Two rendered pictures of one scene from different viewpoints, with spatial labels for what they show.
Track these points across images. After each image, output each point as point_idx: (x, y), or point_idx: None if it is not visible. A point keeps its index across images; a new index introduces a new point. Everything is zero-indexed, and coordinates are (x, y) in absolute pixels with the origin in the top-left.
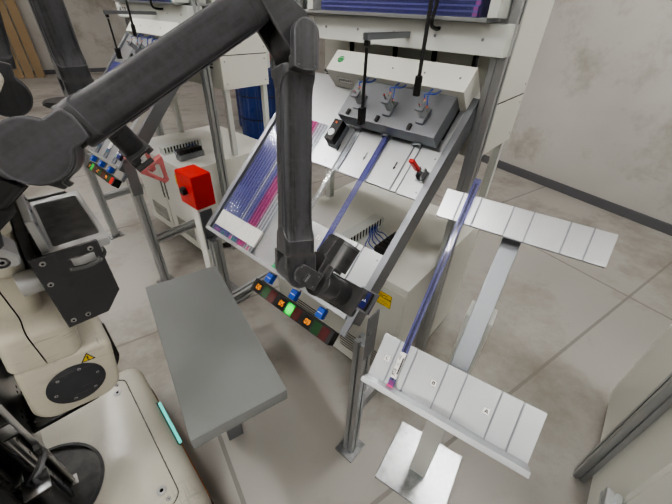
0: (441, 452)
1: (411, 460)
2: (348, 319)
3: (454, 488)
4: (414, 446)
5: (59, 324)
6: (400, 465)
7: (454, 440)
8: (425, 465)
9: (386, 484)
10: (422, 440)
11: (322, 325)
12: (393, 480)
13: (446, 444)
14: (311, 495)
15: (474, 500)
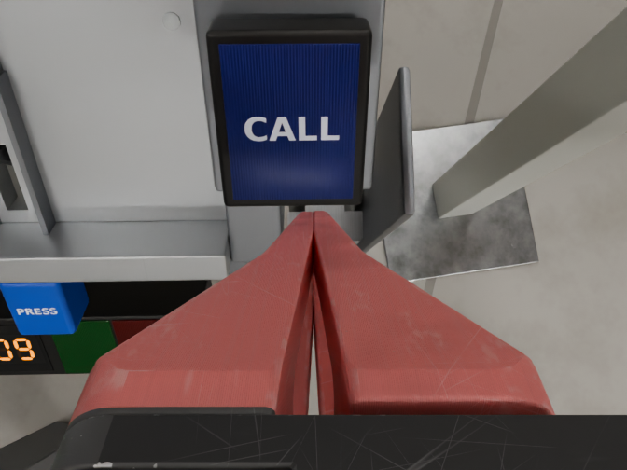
0: (473, 140)
1: (432, 200)
2: (244, 253)
3: (527, 185)
4: (421, 170)
5: None
6: (420, 227)
7: (479, 95)
8: (482, 205)
9: (420, 279)
10: (487, 191)
11: (107, 323)
12: (426, 262)
13: (470, 116)
14: (312, 407)
15: (567, 177)
